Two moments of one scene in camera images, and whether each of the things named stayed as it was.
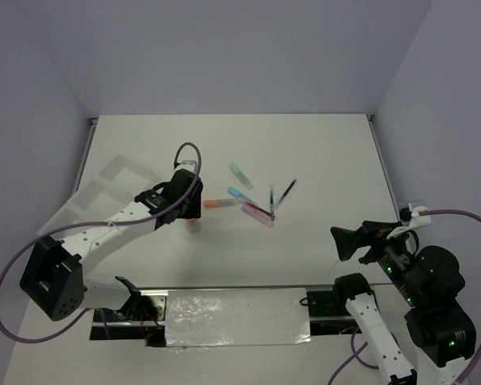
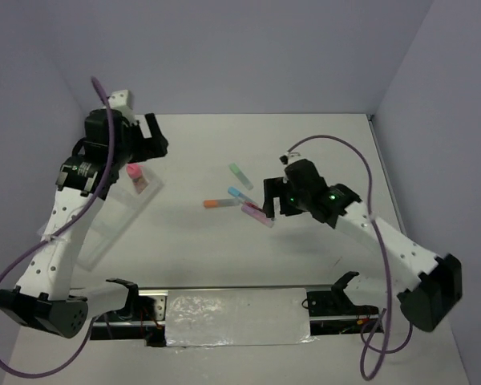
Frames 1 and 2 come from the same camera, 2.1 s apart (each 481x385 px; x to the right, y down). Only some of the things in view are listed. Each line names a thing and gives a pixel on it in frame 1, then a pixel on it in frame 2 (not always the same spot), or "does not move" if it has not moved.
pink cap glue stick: x=192 y=224 -> x=135 y=172
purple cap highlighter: x=258 y=216 does not move
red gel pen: x=256 y=207 does not move
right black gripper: x=376 y=232 -> x=276 y=187
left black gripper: x=195 y=210 -> x=149 y=147
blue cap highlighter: x=236 y=193 does not move
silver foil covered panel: x=240 y=317 does not move
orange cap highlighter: x=220 y=203 does not move
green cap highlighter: x=241 y=176 does not move
